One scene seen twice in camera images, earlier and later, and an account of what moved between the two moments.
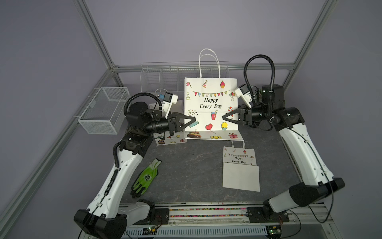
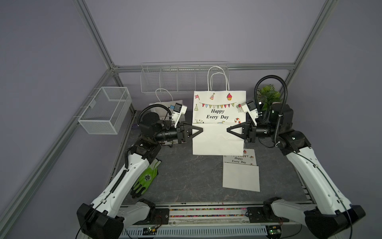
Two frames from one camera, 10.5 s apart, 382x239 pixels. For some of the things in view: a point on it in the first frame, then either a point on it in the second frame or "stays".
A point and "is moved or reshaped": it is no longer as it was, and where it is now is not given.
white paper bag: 208,104 is moved or reshaped
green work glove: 145,179 stays
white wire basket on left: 107,111 stays
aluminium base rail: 232,221 stays
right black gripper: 244,116 to 248,132
